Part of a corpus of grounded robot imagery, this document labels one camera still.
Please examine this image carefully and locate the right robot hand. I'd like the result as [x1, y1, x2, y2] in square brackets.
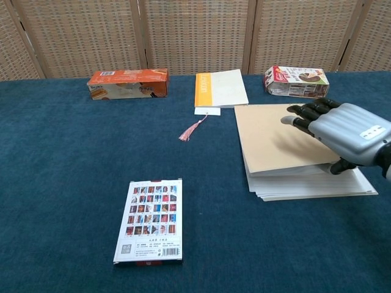
[280, 98, 391, 175]

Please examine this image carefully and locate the book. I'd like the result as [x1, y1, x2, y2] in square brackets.
[233, 103, 379, 202]

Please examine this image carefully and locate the dark teal blue tablecloth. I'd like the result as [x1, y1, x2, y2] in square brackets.
[0, 71, 391, 293]

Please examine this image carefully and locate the red and white cake box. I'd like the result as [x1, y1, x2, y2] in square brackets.
[263, 65, 330, 99]

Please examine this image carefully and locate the wicker screen panel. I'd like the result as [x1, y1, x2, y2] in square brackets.
[136, 0, 256, 76]
[5, 0, 144, 79]
[338, 0, 391, 73]
[249, 0, 366, 75]
[0, 0, 42, 82]

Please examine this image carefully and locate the orange and white notebook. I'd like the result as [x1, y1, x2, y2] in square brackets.
[194, 69, 250, 109]

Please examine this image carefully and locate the white bookmark with pink tassel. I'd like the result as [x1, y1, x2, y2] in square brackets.
[178, 106, 221, 142]

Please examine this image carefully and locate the white postcard box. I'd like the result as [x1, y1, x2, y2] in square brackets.
[112, 178, 184, 266]

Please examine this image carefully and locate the orange snack box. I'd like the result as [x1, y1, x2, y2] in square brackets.
[87, 68, 169, 101]

